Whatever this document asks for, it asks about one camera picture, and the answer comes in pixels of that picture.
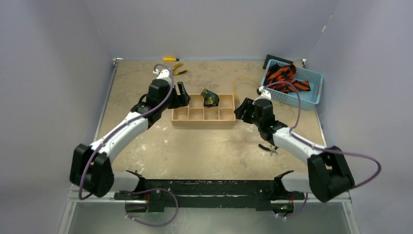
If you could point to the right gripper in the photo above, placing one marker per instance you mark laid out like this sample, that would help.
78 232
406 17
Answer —
245 110

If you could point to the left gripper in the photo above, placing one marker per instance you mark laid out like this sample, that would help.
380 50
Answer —
179 100

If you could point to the wooden compartment tray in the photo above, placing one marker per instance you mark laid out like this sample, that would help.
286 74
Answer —
196 116

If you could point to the blue floral tie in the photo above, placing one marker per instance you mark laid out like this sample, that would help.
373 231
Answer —
211 99

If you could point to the light blue plastic basket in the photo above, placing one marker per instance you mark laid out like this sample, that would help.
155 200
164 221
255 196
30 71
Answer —
307 99

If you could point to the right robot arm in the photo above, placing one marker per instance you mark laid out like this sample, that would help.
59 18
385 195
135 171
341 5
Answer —
328 174

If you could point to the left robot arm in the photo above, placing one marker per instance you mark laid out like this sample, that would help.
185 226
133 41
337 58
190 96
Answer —
91 167

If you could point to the yellow black pliers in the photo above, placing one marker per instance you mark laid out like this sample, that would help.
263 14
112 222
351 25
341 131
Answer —
176 69

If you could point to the orange black striped tie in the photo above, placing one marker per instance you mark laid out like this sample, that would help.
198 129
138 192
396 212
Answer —
282 79

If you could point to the black flat box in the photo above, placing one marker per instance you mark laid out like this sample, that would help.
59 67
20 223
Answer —
269 57

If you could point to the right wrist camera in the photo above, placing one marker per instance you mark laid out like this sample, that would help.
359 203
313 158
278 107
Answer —
263 93

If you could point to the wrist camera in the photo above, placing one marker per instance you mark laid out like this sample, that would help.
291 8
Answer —
165 74
263 93

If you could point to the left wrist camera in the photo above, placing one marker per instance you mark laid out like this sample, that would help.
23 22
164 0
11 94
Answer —
165 74

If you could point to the yellow handled screwdriver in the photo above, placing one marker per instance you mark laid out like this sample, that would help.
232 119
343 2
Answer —
172 59

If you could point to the black handled cutters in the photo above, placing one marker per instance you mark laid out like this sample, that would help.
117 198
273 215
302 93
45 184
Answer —
271 149

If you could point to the black base frame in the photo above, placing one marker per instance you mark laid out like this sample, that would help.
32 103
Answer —
261 195

